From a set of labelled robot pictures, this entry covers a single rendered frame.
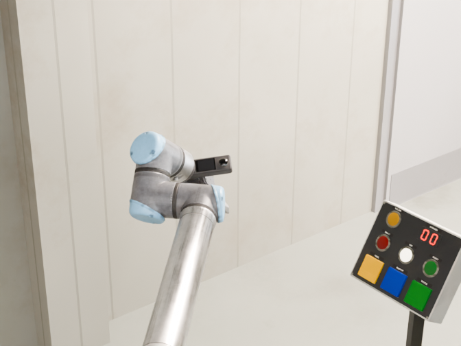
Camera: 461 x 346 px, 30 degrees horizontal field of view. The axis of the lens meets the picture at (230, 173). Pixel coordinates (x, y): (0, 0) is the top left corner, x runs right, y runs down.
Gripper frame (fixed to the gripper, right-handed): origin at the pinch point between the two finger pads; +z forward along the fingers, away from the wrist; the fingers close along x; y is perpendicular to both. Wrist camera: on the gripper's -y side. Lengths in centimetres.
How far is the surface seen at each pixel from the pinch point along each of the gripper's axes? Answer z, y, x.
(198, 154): 136, 83, -99
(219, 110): 134, 67, -116
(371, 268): 66, -14, 12
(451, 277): 62, -39, 24
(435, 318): 66, -30, 34
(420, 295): 63, -28, 27
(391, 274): 65, -20, 17
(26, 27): 11, 80, -105
